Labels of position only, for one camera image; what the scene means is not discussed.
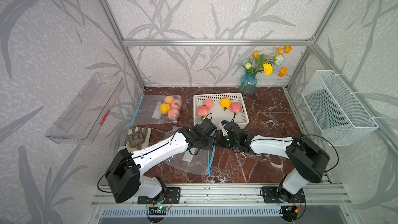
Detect white plastic fruit basket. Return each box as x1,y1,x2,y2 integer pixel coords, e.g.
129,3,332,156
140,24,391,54
193,92,249,130

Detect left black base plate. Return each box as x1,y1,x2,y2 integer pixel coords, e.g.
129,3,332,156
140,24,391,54
137,187,181,205

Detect clear plastic wall shelf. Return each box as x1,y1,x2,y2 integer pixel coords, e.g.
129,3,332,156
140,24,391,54
45,72,125,145

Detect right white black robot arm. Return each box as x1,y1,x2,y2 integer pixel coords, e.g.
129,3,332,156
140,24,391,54
216,120,330,203

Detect small brown woven basket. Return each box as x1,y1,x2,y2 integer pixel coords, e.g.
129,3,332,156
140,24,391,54
126,127,151,151

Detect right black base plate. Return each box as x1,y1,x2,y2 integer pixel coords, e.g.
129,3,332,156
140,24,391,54
260,186,306,204

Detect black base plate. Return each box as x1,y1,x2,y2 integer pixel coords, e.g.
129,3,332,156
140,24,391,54
137,187,181,205
260,186,306,204

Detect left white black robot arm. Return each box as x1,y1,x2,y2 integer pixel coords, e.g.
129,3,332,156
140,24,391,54
103,118,217,203

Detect clear zip-top bag blue zipper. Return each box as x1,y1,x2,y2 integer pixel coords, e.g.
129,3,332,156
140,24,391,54
130,95,177,127

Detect pink peach top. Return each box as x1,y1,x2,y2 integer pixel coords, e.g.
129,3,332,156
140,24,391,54
203,99,214,109

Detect white wire mesh basket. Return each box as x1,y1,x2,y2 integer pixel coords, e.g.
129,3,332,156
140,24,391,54
301,70,379,146

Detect orange yellow artificial flowers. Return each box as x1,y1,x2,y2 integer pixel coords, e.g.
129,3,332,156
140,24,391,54
242,46,292,78

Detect blue glass vase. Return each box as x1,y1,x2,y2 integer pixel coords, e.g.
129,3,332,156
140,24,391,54
239,72,258,96

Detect yellow peach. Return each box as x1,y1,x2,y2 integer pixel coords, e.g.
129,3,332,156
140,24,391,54
160,103,171,114
220,97,231,111

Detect pink peach bottom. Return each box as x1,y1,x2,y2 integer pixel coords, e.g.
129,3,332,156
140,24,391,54
171,99,182,110

